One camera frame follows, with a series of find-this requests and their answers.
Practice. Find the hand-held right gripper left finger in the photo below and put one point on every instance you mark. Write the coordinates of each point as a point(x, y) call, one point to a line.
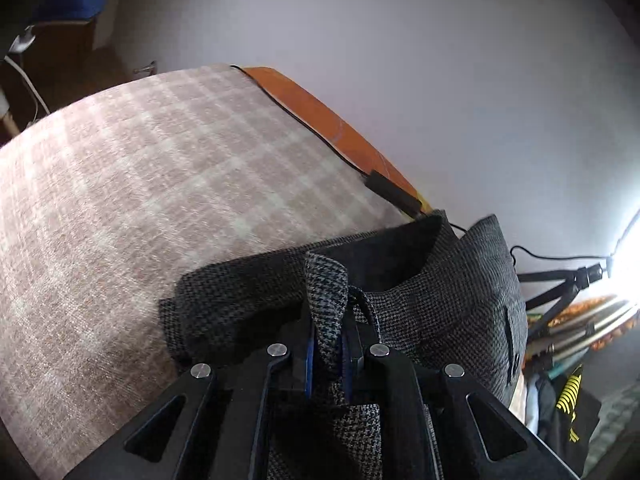
point(309, 355)

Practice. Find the beige plaid blanket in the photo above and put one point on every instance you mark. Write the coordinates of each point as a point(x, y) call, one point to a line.
point(150, 210)

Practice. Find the black garment with yellow print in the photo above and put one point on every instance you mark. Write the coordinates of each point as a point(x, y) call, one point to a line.
point(570, 410)

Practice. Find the black tripod stand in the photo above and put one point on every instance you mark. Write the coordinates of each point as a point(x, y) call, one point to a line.
point(560, 285)

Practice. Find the blue cloth on box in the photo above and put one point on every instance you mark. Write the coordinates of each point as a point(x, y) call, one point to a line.
point(75, 2)

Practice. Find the grey houndstooth jacket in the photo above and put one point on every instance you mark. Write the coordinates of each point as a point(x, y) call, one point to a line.
point(430, 280)

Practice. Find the cardboard box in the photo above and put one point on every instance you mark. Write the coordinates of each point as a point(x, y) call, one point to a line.
point(75, 30)

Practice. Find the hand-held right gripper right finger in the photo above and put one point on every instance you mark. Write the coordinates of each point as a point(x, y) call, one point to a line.
point(345, 360)

